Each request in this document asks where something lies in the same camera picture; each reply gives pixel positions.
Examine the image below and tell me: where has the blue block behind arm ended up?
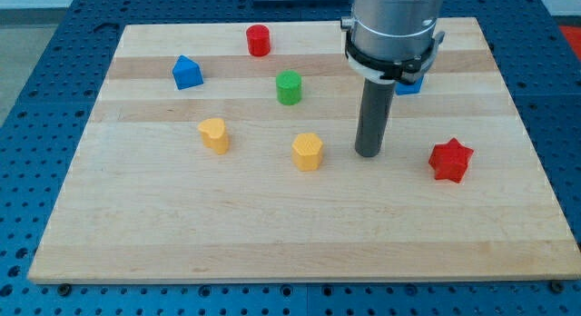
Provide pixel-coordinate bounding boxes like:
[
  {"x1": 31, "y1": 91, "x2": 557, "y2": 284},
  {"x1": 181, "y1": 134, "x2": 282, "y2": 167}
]
[{"x1": 395, "y1": 77, "x2": 424, "y2": 95}]

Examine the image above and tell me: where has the yellow heart block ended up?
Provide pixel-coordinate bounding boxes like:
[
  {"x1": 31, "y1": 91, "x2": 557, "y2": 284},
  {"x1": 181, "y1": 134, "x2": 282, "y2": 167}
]
[{"x1": 197, "y1": 118, "x2": 230, "y2": 154}]

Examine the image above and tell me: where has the yellow hexagon block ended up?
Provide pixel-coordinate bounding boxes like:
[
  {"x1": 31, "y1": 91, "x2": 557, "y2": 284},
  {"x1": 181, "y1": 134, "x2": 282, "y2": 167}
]
[{"x1": 291, "y1": 133, "x2": 324, "y2": 172}]

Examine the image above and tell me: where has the green cylinder block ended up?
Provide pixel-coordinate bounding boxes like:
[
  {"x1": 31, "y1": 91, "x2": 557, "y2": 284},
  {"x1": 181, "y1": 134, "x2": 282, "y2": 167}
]
[{"x1": 275, "y1": 70, "x2": 302, "y2": 105}]

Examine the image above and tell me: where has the light wooden board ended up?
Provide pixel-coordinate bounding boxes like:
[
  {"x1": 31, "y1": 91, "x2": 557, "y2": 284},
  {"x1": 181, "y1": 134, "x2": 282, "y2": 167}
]
[{"x1": 28, "y1": 17, "x2": 580, "y2": 284}]

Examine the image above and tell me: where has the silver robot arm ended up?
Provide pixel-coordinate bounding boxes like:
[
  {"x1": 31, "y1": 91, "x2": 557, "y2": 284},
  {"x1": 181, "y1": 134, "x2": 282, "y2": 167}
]
[{"x1": 350, "y1": 0, "x2": 443, "y2": 61}]

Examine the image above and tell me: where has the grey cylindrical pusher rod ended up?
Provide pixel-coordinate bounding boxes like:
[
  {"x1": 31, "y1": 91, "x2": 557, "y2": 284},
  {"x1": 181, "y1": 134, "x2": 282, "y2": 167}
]
[{"x1": 355, "y1": 80, "x2": 396, "y2": 157}]

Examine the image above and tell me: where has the red cylinder block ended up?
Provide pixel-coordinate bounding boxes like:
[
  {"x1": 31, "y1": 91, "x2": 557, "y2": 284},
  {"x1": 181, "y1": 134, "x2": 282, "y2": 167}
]
[{"x1": 245, "y1": 25, "x2": 271, "y2": 57}]

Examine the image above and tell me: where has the red star block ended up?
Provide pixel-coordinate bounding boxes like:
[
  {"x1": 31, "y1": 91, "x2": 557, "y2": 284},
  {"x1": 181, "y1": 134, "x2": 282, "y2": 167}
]
[{"x1": 428, "y1": 138, "x2": 474, "y2": 183}]

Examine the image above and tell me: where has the blue pentagon house block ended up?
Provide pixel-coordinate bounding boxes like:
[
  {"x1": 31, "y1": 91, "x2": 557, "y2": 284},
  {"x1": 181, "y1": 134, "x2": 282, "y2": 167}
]
[{"x1": 172, "y1": 55, "x2": 204, "y2": 90}]

